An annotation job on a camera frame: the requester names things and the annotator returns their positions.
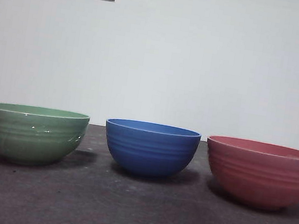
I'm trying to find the green ribbed bowl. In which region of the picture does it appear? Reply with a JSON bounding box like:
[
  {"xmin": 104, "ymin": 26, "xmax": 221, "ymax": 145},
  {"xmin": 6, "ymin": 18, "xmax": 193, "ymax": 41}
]
[{"xmin": 0, "ymin": 100, "xmax": 92, "ymax": 174}]

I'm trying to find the blue ribbed bowl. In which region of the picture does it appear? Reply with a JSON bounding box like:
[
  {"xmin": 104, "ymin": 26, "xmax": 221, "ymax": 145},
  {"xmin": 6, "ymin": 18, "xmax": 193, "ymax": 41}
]
[{"xmin": 98, "ymin": 115, "xmax": 203, "ymax": 186}]

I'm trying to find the red ribbed bowl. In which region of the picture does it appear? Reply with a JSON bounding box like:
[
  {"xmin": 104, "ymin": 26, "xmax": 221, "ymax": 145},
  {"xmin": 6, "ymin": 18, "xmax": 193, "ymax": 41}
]
[{"xmin": 198, "ymin": 133, "xmax": 299, "ymax": 217}]

